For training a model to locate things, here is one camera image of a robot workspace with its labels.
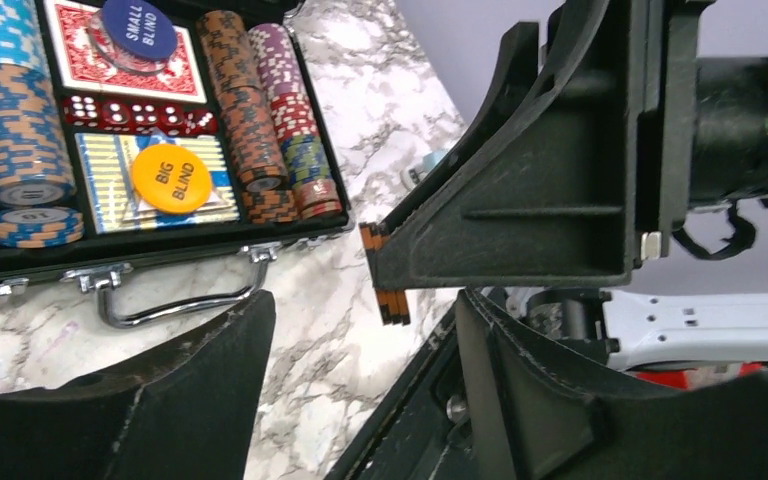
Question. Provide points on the orange black poker chip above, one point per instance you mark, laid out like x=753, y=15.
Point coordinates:
x=374, y=236
x=393, y=307

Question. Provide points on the red dice row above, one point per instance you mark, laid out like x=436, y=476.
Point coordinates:
x=138, y=116

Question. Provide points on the orange black chip stack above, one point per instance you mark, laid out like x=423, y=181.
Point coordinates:
x=245, y=114

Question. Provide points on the red playing card deck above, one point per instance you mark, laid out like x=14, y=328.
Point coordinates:
x=88, y=59

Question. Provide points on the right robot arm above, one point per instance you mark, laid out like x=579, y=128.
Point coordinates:
x=729, y=157

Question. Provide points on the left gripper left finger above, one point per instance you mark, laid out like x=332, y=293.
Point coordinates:
x=183, y=409

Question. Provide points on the purple red chip stack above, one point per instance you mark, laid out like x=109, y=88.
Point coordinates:
x=295, y=126

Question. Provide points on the blue small blind button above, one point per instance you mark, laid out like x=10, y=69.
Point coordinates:
x=139, y=28

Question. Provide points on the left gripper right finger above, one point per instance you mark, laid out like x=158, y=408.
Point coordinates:
x=540, y=410

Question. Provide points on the light blue eraser block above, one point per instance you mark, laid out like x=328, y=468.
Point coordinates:
x=414, y=174

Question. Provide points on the orange big blind button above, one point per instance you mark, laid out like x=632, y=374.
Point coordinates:
x=171, y=178

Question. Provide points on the black poker chip case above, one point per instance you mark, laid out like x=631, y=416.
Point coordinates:
x=123, y=250

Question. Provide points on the light blue chip stack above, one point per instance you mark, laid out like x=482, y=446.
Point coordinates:
x=36, y=174

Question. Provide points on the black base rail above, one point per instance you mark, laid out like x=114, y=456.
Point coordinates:
x=420, y=430

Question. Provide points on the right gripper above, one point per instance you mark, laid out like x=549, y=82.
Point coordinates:
x=576, y=165

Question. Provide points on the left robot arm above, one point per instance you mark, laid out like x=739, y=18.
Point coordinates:
x=683, y=343

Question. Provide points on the blue yellow card deck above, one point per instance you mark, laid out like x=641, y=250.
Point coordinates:
x=106, y=161

